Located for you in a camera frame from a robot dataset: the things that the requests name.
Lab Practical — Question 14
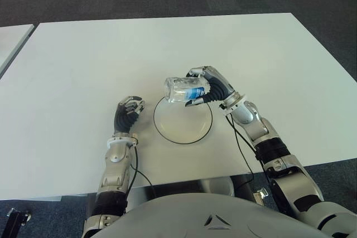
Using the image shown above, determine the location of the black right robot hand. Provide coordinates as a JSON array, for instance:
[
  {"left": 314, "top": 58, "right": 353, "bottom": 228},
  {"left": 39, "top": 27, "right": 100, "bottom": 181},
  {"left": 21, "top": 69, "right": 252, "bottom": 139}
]
[{"left": 184, "top": 65, "right": 238, "bottom": 108}]

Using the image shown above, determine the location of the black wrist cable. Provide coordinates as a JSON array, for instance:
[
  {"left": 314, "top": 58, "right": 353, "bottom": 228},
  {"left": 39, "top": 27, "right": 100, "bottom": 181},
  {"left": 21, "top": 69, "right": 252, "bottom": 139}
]
[
  {"left": 127, "top": 143, "right": 153, "bottom": 194},
  {"left": 225, "top": 108, "right": 266, "bottom": 186}
]

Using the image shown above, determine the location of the black wheeled stand foot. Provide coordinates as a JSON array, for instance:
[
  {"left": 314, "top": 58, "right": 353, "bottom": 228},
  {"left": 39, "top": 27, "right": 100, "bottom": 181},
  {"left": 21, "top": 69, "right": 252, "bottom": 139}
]
[{"left": 4, "top": 207, "right": 31, "bottom": 238}]

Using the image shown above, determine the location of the clear water bottle blue cap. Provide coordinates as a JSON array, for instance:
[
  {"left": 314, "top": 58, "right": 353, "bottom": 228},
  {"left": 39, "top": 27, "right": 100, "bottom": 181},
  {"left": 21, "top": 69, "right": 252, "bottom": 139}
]
[{"left": 163, "top": 76, "right": 211, "bottom": 104}]

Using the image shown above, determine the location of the white side table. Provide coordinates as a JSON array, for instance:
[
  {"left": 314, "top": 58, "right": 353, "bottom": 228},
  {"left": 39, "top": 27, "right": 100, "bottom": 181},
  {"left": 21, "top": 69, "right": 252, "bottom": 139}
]
[{"left": 0, "top": 24, "right": 36, "bottom": 79}]

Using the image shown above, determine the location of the white plate with black rim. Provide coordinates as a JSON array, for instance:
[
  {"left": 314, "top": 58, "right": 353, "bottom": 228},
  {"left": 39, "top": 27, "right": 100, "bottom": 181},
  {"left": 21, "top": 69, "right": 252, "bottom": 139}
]
[{"left": 152, "top": 95, "right": 215, "bottom": 146}]

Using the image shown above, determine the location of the small metal bracket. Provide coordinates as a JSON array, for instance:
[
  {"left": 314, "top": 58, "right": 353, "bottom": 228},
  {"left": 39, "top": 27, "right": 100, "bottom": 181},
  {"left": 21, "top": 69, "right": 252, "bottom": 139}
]
[{"left": 252, "top": 188, "right": 270, "bottom": 204}]

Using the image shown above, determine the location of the white rounded pedestal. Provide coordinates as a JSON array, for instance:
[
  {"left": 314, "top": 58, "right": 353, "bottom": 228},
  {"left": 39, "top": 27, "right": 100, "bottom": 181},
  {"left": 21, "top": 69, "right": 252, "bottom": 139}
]
[{"left": 196, "top": 176, "right": 235, "bottom": 198}]

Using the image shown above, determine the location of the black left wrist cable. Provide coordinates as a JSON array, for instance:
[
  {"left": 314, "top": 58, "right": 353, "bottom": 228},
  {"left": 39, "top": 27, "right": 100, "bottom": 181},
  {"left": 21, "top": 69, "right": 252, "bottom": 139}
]
[{"left": 127, "top": 143, "right": 153, "bottom": 194}]

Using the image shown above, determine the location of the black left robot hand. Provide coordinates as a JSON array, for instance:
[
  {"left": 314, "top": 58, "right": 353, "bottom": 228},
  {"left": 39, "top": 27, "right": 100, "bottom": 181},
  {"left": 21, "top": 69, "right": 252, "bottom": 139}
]
[{"left": 113, "top": 95, "right": 147, "bottom": 137}]

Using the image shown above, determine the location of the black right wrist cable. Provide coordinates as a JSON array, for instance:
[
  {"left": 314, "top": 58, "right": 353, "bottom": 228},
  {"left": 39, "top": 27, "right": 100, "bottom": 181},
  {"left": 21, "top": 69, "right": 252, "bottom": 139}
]
[{"left": 225, "top": 108, "right": 266, "bottom": 186}]

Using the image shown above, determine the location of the grey robot torso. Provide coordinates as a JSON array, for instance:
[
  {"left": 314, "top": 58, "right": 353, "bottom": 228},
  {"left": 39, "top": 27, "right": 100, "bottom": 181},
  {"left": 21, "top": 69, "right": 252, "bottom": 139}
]
[{"left": 93, "top": 192, "right": 349, "bottom": 238}]

